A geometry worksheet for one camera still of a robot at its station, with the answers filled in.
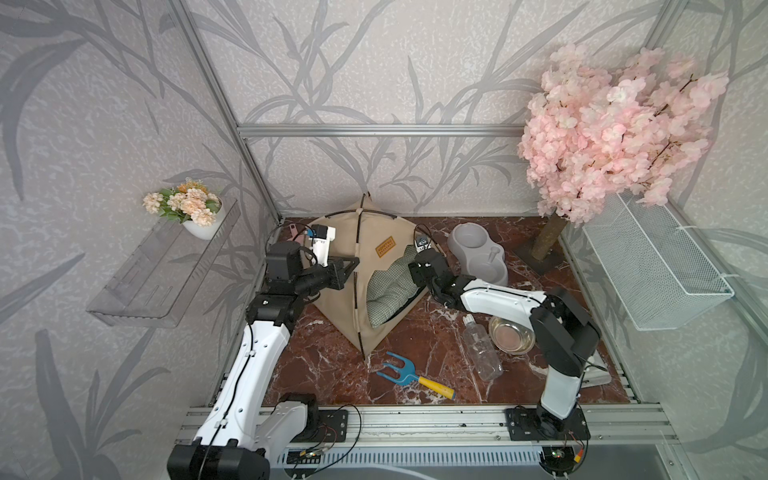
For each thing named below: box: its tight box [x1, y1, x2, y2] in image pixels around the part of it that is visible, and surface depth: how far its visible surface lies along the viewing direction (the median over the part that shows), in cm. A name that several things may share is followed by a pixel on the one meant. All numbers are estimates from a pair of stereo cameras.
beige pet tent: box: [315, 192, 429, 355], surface depth 80 cm
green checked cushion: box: [366, 245, 425, 326], surface depth 95 cm
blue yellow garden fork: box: [376, 351, 456, 400], surface depth 82 cm
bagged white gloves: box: [582, 350, 612, 388], surface depth 84 cm
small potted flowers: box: [142, 180, 225, 240], surface depth 64 cm
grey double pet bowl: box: [448, 222, 509, 287], surface depth 107 cm
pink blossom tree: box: [518, 43, 729, 262], surface depth 68 cm
